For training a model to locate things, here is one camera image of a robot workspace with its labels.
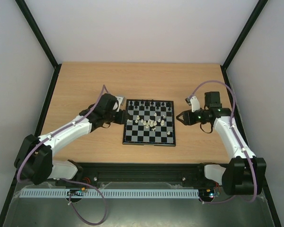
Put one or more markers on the light blue slotted cable duct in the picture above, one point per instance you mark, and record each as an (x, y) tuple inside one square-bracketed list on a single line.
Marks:
[(112, 193)]

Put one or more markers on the black aluminium frame rail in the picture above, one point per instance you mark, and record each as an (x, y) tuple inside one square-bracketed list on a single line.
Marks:
[(186, 174)]

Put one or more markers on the frame post black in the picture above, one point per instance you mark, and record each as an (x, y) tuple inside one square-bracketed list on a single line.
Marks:
[(22, 5), (244, 32)]

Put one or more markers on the right frame post black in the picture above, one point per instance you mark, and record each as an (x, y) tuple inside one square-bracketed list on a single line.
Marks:
[(244, 32)]

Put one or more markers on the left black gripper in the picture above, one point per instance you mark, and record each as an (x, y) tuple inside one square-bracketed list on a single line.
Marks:
[(122, 119)]

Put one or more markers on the black chess piece row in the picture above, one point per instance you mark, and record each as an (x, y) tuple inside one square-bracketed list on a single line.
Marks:
[(149, 105)]

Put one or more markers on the black magnetic chess board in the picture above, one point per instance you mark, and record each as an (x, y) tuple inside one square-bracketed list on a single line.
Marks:
[(150, 128)]

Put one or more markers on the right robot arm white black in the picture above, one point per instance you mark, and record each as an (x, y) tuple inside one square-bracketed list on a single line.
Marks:
[(245, 172)]

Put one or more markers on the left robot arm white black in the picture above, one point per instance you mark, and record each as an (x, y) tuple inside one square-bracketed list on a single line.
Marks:
[(35, 160)]

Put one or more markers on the left frame post black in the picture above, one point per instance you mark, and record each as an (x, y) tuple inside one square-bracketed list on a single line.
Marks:
[(22, 5)]

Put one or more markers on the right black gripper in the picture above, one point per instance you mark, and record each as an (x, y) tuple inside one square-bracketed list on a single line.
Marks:
[(187, 117)]

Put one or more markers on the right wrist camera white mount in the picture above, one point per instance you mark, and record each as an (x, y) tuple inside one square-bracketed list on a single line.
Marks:
[(194, 103)]

